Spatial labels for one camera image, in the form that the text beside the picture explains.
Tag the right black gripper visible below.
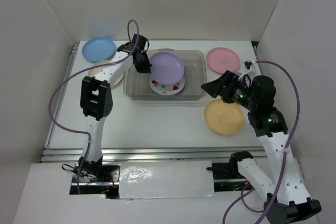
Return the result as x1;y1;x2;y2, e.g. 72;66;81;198
201;69;257;110

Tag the white watermelon pattern plate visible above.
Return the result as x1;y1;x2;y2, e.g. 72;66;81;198
148;77;185;95

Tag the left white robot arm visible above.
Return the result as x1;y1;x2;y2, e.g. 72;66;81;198
79;34;152;182

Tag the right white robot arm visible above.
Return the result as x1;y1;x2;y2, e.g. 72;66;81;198
201;71;322;223

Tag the clear plastic bin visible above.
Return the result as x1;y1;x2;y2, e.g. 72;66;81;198
123;49;207;101

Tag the orange plastic plate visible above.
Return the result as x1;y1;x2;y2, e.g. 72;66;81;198
204;99;245;135

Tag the pink plastic plate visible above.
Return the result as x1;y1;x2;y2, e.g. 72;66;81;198
206;47;240;73

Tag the blue plastic plate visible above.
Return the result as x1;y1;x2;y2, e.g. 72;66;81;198
82;37;116;62

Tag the cream plastic plate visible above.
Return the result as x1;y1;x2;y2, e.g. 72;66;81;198
87;60;124;86

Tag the white front cover panel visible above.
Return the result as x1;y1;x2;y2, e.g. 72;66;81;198
119;161;215;199

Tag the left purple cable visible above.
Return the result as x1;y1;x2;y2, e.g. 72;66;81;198
48;19;140;196

